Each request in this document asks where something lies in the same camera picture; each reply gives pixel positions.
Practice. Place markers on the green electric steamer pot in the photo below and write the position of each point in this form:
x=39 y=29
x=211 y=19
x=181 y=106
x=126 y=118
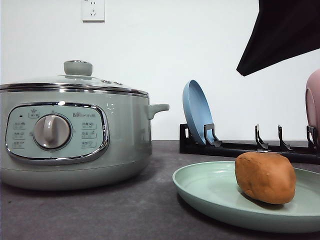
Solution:
x=67 y=140

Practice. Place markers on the brown potato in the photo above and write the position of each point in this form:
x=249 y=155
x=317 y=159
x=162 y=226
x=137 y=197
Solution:
x=266 y=177

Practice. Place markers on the blue plate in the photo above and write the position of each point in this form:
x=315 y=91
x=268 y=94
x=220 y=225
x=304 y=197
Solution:
x=197 y=112

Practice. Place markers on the green plate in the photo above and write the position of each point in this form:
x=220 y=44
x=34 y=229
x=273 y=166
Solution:
x=213 y=189

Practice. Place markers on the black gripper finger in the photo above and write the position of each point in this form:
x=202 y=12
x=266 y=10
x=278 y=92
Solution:
x=285 y=29

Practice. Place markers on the pink plate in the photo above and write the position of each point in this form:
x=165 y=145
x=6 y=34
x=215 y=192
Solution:
x=312 y=100

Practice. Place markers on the black dish rack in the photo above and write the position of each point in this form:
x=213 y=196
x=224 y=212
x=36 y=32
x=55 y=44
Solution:
x=213 y=147

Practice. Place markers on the glass steamer lid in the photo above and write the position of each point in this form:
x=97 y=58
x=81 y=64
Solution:
x=77 y=77

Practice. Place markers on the white wall socket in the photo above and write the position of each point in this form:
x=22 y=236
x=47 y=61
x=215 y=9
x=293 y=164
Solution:
x=93 y=11

